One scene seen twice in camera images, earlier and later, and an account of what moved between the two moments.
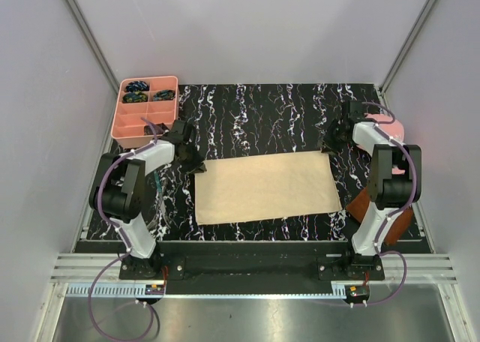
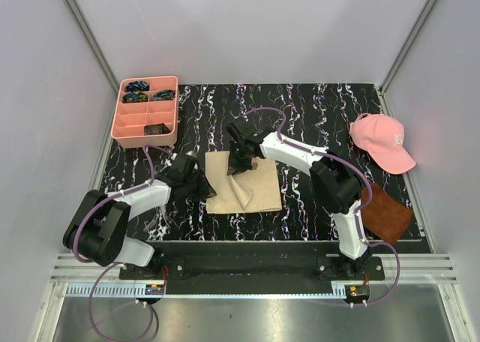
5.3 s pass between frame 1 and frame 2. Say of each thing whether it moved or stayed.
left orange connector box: stayed
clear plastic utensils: stayed
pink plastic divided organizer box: stayed
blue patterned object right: stayed
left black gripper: moved
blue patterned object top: stayed
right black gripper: moved
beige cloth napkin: moved
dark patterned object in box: stayed
